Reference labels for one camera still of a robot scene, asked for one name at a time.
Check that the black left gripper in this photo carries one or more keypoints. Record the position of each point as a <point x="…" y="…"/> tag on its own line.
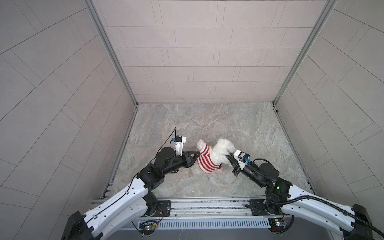
<point x="187" y="163"/>

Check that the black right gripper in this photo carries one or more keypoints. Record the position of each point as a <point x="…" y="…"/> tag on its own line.
<point x="235" y="163"/>

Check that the red white striped shirt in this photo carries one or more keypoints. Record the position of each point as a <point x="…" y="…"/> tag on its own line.
<point x="204" y="160"/>

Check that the white plush teddy bear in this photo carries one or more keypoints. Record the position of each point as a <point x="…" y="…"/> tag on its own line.
<point x="218" y="154"/>

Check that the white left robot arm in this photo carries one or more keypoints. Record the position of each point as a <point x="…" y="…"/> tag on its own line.
<point x="134" y="201"/>

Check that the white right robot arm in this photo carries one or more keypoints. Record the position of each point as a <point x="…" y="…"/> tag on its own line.
<point x="286" y="199"/>

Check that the right green circuit board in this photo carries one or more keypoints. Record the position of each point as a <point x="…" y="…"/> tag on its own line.
<point x="276" y="224"/>

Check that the green circuit board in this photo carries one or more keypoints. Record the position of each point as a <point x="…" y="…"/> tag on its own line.
<point x="146" y="228"/>
<point x="276" y="224"/>

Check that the left green circuit board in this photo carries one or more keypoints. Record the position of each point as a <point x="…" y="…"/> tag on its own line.
<point x="146" y="228"/>

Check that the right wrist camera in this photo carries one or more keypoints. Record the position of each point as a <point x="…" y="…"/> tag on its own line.
<point x="242" y="158"/>

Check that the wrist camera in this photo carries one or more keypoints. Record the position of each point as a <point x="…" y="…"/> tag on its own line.
<point x="242" y="158"/>
<point x="179" y="144"/>

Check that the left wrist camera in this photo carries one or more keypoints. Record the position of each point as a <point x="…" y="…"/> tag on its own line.
<point x="179" y="144"/>

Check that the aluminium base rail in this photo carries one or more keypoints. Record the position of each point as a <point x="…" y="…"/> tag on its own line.
<point x="206" y="214"/>

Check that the aluminium corner post left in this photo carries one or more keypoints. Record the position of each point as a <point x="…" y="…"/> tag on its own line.
<point x="90" y="6"/>

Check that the aluminium corner post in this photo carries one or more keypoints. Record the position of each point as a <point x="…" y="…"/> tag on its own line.
<point x="90" y="6"/>
<point x="324" y="15"/>

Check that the aluminium corner post right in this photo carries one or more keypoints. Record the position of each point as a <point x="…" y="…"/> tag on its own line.
<point x="324" y="15"/>

